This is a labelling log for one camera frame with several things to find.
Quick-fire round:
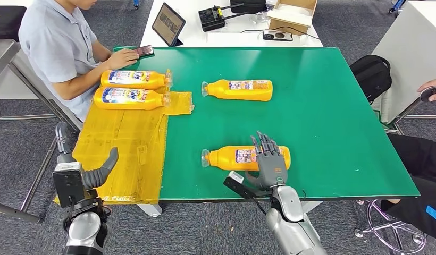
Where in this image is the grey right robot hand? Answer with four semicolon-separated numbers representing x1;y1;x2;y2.
244;131;289;191

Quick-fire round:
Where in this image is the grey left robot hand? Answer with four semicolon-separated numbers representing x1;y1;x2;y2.
55;121;119;191

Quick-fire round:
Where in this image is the person's hand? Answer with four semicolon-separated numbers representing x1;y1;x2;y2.
417;74;436;103

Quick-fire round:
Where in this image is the person's right hand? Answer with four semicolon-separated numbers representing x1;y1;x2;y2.
107;48;140;71

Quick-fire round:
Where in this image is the orange detergent bottle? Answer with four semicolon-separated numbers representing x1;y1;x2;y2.
99;70;174;91
93;87;172;111
200;145;292;173
201;79;274;103

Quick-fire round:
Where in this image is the smartphone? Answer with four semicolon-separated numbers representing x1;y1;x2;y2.
133;45;155;59

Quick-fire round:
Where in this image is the yellow taped cardboard sheet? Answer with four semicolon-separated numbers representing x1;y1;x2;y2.
54;70;195;206

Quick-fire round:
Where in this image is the white side desk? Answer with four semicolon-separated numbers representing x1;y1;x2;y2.
0;0;86;132
371;1;436;125

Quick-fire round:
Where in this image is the black tablet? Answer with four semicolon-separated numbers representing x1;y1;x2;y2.
152;2;187;47

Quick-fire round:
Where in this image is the white table foot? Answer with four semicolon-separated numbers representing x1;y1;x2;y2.
137;204;163;218
300;201;325;214

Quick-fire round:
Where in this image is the green table mat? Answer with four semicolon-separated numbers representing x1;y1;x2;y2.
112;46;421;202

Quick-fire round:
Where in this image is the black backpack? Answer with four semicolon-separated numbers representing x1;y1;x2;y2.
349;54;393;105

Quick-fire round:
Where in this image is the person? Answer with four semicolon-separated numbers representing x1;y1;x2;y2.
380;74;436;242
18;0;140;122

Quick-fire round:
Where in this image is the black router with antennas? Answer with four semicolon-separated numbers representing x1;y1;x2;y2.
198;4;245;33

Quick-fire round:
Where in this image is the white table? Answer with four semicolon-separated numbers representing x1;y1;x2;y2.
140;0;324;48

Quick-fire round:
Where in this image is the chrome stool base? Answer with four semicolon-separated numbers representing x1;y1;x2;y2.
354;199;428;255

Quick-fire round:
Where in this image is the grey metal table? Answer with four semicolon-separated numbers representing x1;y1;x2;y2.
0;39;81;225

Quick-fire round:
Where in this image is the black hard case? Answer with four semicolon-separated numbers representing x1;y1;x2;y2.
0;5;28;40

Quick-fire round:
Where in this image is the black bag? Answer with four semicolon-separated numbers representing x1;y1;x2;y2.
229;0;268;15

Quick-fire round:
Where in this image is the clear plastic wrap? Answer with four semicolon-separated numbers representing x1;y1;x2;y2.
249;11;272;26

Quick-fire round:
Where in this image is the open cardboard box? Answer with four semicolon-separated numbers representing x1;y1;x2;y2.
266;0;318;37

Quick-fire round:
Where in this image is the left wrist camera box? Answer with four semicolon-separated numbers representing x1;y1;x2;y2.
52;161;87;210

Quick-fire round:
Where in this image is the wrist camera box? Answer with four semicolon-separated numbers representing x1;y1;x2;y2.
52;161;87;210
223;171;272;200

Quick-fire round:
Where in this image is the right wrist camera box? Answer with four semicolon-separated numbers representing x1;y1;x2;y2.
223;171;272;200

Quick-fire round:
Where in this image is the black cable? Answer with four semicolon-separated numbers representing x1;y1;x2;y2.
240;25;321;41

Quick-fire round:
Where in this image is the black camera device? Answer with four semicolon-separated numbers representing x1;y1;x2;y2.
262;31;294;42

